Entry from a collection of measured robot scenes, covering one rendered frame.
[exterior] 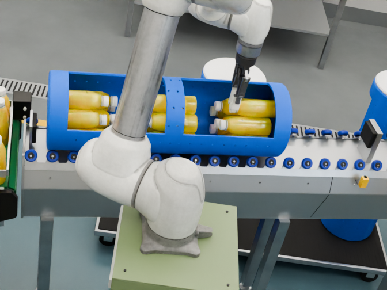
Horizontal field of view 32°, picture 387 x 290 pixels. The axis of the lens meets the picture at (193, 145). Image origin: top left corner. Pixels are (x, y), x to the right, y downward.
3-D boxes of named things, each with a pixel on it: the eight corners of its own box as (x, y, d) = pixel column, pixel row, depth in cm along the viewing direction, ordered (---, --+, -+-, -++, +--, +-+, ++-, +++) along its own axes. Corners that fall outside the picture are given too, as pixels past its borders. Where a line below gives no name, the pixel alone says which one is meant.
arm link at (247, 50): (260, 33, 240) (256, 47, 244) (235, 30, 238) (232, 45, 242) (266, 46, 233) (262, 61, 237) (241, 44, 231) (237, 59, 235)
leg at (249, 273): (251, 292, 335) (283, 199, 297) (240, 292, 334) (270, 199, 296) (249, 282, 340) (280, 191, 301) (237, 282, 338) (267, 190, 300)
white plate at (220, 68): (192, 62, 295) (191, 64, 296) (226, 97, 278) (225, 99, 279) (243, 53, 309) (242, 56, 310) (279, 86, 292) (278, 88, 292)
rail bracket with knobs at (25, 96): (30, 126, 264) (31, 105, 257) (11, 125, 262) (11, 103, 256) (31, 111, 271) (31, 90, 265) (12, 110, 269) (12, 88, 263)
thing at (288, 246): (381, 291, 351) (391, 271, 342) (91, 251, 338) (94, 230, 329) (363, 220, 392) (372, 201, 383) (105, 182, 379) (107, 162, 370)
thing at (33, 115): (35, 153, 247) (36, 126, 240) (28, 153, 247) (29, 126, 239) (35, 136, 255) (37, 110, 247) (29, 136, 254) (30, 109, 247)
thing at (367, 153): (370, 163, 278) (383, 133, 269) (361, 163, 277) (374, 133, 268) (361, 148, 286) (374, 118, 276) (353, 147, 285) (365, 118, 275)
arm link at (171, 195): (186, 248, 198) (200, 194, 184) (129, 224, 201) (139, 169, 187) (205, 214, 210) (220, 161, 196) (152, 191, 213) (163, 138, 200)
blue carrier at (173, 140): (277, 172, 262) (299, 117, 243) (45, 166, 241) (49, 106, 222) (261, 122, 282) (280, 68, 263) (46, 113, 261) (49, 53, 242)
